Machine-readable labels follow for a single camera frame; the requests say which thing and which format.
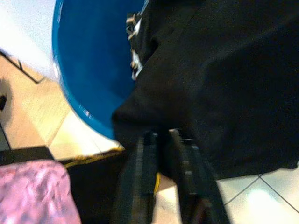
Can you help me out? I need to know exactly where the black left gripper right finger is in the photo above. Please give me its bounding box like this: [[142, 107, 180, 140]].
[[168, 127, 231, 224]]

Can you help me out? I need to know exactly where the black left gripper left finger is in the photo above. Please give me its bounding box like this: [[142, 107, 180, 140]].
[[112, 130, 162, 224]]

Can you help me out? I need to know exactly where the black t-shirt orange print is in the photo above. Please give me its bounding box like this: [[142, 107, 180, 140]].
[[111, 0, 299, 185]]

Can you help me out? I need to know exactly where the person in pink shirt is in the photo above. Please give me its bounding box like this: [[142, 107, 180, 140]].
[[0, 144, 128, 224]]

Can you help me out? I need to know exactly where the blue plastic basin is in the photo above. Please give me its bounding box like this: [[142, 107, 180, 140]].
[[50, 0, 151, 142]]

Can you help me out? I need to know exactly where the yellow cord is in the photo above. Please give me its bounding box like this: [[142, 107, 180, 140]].
[[153, 172, 162, 196]]

